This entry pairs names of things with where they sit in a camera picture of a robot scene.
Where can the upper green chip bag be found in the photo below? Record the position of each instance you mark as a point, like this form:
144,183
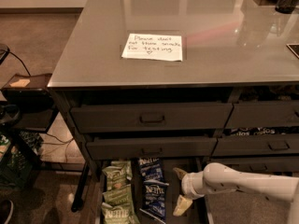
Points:
118,174

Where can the green chip bag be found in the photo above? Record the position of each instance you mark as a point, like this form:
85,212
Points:
119,214
118,174
119,196

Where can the green plastic crate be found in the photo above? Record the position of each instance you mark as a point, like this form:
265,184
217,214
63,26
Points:
14,166

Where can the middle right drawer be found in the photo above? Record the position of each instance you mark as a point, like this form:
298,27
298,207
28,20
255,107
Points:
272,144

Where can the middle green chip bag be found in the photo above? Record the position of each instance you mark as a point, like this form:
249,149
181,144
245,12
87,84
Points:
119,196

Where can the bottom right drawer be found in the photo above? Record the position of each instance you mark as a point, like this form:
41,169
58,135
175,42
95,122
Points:
261,164

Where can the dark shoe at corner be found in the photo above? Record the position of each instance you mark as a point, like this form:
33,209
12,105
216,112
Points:
6,211

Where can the white handwritten paper note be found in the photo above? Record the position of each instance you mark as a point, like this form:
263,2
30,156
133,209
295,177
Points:
153,47

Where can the lower green chip bag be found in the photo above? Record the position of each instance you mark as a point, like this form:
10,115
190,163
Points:
119,214

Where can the dark snack bags in drawer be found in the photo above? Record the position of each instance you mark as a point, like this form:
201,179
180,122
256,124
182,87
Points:
262,131

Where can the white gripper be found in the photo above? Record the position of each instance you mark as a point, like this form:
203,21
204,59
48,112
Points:
188,184

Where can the middle left drawer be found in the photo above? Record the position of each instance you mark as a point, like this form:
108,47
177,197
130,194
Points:
128,148

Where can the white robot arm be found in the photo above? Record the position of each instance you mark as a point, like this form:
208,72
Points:
218,178

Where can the top left drawer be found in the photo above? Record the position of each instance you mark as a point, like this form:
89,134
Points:
150,117

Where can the grey drawer cabinet counter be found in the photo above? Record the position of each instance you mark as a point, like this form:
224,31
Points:
234,51

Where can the top right drawer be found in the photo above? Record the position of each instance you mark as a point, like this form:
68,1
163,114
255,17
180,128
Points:
264,114

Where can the open bottom left drawer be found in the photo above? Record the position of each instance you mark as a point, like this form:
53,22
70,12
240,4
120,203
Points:
198,213

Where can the dark tablet on counter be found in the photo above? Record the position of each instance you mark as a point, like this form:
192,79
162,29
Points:
294,48

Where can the blue chip bag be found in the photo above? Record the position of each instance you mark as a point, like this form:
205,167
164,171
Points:
151,169
154,194

